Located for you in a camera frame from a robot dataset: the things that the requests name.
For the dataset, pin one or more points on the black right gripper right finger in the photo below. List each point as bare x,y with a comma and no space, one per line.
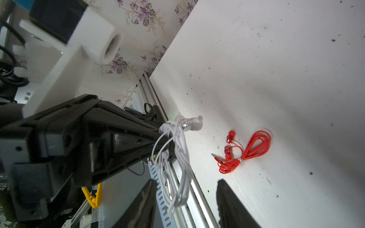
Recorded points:
232,212

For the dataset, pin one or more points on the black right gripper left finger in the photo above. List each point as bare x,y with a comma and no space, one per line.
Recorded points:
141,212

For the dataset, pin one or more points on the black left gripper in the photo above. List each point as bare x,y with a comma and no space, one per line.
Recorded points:
39,154

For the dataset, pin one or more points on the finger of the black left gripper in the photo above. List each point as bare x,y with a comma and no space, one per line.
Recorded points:
128,119

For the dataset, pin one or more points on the white wired earphones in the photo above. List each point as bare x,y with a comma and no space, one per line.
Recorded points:
172,146

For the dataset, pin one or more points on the red wired earphones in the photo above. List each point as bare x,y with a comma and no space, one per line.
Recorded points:
258,145

